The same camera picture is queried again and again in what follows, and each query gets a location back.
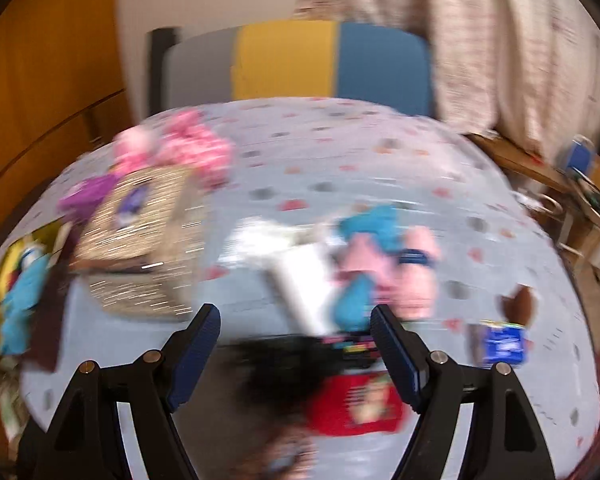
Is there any purple cloth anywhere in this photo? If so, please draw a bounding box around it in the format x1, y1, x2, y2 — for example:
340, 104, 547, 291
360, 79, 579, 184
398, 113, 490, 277
57, 175, 116, 223

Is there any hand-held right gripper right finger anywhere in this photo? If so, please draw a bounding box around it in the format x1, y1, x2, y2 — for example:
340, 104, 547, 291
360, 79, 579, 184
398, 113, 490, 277
370, 304, 556, 480

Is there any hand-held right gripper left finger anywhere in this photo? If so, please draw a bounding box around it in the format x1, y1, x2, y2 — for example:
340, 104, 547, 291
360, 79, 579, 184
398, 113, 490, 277
17, 302, 223, 480

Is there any blue printed packet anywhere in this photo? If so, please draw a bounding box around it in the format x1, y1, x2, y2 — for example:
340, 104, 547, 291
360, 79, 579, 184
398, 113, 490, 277
480, 320, 530, 367

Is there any white cloth roll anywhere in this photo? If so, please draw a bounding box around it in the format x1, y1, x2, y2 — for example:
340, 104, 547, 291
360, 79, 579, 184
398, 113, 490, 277
265, 242, 338, 336

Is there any blue plush toy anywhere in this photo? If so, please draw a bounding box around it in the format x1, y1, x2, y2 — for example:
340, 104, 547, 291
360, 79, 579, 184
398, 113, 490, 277
0, 245, 53, 356

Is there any printed beige curtain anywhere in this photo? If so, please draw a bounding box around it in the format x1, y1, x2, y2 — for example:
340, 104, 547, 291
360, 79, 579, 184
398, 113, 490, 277
295, 0, 600, 156

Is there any red plush pouch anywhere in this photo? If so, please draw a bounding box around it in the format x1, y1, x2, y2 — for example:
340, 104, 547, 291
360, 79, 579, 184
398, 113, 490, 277
302, 370, 406, 436

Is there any blue plush elephant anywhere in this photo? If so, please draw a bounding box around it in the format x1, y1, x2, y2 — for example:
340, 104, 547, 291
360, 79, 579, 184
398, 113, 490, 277
330, 202, 441, 333

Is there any yellow tin box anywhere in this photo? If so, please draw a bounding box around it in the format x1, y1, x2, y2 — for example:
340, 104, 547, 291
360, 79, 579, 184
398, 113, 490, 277
0, 220, 71, 371

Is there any pink spotted plush toy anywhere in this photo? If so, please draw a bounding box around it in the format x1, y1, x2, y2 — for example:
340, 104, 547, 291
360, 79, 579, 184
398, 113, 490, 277
112, 109, 236, 188

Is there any grey yellow blue chair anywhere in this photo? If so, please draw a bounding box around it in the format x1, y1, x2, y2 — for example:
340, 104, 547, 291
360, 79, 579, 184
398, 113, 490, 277
162, 20, 433, 118

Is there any black furry pom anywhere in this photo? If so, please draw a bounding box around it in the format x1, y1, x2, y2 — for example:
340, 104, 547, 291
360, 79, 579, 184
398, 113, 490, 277
225, 332, 346, 416

